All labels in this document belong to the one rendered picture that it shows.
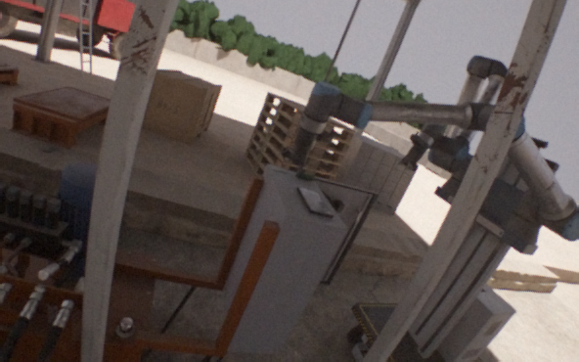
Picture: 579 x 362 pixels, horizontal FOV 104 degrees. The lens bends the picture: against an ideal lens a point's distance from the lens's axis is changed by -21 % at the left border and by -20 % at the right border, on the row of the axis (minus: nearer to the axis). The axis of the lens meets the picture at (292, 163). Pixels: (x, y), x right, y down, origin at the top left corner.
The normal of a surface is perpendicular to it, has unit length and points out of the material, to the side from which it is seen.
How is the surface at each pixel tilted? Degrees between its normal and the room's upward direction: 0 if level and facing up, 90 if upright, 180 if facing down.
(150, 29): 93
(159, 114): 90
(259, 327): 90
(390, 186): 90
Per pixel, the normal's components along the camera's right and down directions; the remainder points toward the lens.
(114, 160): 0.19, 0.40
